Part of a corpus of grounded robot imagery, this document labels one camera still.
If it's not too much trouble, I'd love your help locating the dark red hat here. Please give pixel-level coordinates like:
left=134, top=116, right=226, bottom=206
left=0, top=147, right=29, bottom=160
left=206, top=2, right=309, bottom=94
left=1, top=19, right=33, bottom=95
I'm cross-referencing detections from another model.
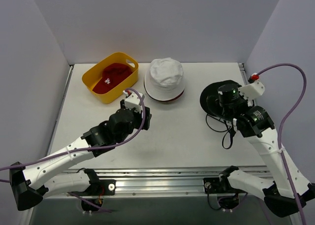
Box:
left=93, top=63, right=132, bottom=94
left=148, top=91, right=184, bottom=103

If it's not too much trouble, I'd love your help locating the white hat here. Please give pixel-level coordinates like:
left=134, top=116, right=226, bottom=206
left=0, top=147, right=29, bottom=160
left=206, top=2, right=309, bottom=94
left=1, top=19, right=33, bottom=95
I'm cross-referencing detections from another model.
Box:
left=144, top=58, right=185, bottom=100

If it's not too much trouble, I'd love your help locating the black cap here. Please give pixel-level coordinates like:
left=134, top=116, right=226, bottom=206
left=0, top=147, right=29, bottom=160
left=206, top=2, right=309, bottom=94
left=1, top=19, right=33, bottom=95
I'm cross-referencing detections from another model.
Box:
left=199, top=80, right=241, bottom=117

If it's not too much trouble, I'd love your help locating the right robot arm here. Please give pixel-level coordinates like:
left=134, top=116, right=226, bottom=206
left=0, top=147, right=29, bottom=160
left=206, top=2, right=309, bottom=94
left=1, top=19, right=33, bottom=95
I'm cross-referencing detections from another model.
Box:
left=218, top=83, right=315, bottom=218

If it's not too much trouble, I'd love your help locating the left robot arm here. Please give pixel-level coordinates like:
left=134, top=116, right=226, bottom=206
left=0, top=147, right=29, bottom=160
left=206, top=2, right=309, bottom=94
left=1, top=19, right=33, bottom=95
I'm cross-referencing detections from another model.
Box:
left=9, top=100, right=152, bottom=211

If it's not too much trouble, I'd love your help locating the yellow bin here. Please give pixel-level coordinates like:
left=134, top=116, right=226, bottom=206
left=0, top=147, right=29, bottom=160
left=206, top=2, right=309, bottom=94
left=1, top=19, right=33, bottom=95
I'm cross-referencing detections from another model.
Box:
left=82, top=52, right=139, bottom=104

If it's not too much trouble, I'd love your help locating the aluminium rail frame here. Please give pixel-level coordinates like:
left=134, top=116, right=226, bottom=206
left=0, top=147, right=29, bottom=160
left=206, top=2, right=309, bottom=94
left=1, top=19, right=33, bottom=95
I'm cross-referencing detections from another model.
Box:
left=50, top=63, right=273, bottom=197

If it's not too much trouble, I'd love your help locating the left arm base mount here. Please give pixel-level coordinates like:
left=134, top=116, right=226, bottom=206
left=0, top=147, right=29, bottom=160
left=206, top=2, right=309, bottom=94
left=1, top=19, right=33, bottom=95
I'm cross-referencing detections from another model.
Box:
left=95, top=179, right=116, bottom=196

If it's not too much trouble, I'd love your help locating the black wire hat stand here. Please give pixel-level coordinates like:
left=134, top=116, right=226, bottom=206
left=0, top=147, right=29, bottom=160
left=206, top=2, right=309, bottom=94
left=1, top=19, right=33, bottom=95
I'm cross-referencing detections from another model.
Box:
left=205, top=113, right=237, bottom=149

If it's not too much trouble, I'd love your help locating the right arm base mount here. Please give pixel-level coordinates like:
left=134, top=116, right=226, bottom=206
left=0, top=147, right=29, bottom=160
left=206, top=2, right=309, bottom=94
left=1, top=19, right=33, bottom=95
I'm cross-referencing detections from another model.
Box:
left=203, top=177, right=228, bottom=194

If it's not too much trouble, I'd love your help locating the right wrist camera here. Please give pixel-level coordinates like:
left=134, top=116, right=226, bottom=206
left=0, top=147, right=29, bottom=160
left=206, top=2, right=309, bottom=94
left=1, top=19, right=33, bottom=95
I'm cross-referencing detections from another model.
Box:
left=238, top=73, right=265, bottom=101

